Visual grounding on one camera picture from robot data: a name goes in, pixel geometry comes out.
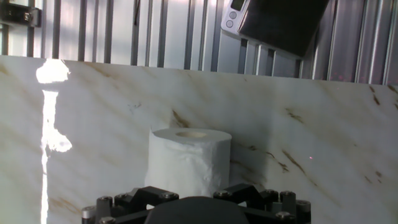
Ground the marble pattern mat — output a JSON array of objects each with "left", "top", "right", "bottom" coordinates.
[{"left": 0, "top": 55, "right": 398, "bottom": 224}]

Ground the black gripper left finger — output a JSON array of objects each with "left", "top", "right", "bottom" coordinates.
[{"left": 81, "top": 185, "right": 180, "bottom": 224}]

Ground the white toilet paper roll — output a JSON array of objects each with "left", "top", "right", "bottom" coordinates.
[{"left": 144, "top": 127, "right": 233, "bottom": 199}]

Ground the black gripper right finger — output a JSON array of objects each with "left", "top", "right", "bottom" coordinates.
[{"left": 212, "top": 182, "right": 312, "bottom": 224}]

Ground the silver digital kitchen scale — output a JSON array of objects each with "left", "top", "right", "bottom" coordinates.
[{"left": 220, "top": 0, "right": 331, "bottom": 58}]

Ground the black camera bracket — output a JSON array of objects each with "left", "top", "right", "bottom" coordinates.
[{"left": 0, "top": 2, "right": 43, "bottom": 29}]

